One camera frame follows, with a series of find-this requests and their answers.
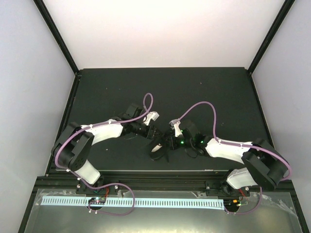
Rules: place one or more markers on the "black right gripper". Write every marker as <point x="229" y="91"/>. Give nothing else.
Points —
<point x="174" y="145"/>

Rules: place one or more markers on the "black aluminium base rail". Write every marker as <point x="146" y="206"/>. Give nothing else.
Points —
<point x="206" y="181"/>

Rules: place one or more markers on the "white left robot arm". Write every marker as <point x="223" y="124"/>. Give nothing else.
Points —
<point x="71" y="150"/>

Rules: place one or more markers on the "light blue slotted cable duct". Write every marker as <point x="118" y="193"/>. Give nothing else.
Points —
<point x="215" y="204"/>

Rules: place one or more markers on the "right black frame post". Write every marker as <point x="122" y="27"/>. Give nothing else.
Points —
<point x="284" y="10"/>

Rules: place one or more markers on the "left black frame post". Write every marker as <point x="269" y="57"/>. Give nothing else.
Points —
<point x="56" y="34"/>

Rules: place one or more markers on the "right controller circuit board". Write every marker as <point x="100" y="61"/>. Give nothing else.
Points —
<point x="235" y="203"/>

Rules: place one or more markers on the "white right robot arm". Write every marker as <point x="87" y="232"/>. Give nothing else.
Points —
<point x="263" y="165"/>

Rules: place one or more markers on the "black canvas sneaker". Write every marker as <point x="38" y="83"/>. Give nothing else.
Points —
<point x="160" y="148"/>

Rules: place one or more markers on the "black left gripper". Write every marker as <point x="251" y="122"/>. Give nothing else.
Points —
<point x="151" y="128"/>

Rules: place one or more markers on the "controller circuit board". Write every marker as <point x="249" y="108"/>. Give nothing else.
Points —
<point x="235" y="203"/>
<point x="97" y="200"/>

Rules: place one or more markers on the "left controller circuit board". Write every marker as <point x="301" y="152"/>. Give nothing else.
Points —
<point x="97" y="200"/>

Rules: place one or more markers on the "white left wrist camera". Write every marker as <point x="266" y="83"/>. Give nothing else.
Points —
<point x="151" y="116"/>

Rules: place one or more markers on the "black frame post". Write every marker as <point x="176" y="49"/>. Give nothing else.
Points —
<point x="284" y="10"/>
<point x="56" y="34"/>

